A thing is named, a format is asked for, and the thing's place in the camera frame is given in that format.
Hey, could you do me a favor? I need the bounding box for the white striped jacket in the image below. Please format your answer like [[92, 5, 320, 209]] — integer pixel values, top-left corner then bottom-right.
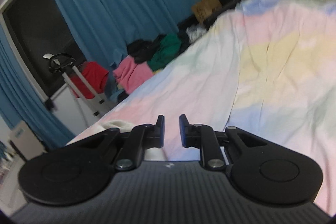
[[93, 120, 167, 161]]

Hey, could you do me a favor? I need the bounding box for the pink garment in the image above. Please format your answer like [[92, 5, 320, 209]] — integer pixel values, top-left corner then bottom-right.
[[113, 56, 154, 94]]

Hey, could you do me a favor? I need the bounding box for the silver tripod stand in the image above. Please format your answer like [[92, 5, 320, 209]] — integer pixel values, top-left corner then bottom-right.
[[43, 53, 112, 118]]

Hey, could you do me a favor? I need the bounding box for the red garment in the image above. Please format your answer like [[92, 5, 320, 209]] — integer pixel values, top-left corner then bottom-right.
[[70, 61, 109, 100]]

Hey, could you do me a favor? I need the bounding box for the black garment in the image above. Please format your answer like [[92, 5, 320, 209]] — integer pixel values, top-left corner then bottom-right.
[[127, 34, 166, 64]]

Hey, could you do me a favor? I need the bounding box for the green garment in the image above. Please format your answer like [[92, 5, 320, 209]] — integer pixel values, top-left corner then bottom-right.
[[147, 34, 182, 72]]

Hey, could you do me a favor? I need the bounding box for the pastel bed sheet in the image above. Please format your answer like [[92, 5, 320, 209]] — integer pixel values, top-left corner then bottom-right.
[[77, 0, 335, 214]]

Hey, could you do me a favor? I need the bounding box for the white black chair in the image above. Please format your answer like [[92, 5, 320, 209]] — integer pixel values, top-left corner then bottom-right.
[[9, 121, 47, 161]]

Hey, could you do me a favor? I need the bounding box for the left blue curtain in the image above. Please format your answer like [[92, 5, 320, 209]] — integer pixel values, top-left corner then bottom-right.
[[1, 30, 75, 149]]

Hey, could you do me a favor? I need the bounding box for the dark window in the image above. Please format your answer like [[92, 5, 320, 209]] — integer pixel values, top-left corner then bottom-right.
[[4, 0, 86, 97]]

